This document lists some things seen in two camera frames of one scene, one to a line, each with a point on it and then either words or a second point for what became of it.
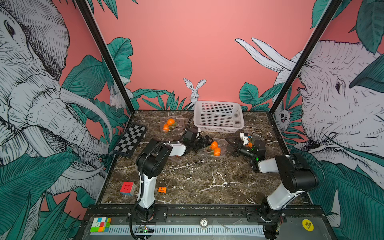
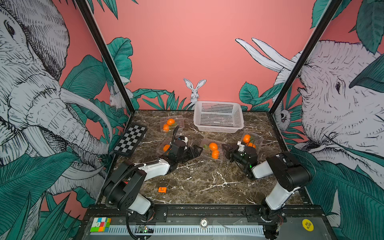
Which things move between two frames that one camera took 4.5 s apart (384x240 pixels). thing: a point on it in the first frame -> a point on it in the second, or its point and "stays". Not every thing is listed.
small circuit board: x=143 y=229 stays
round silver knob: x=204 y=222 stays
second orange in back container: x=166 y=128 stays
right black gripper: x=239 y=144 -> x=233 y=151
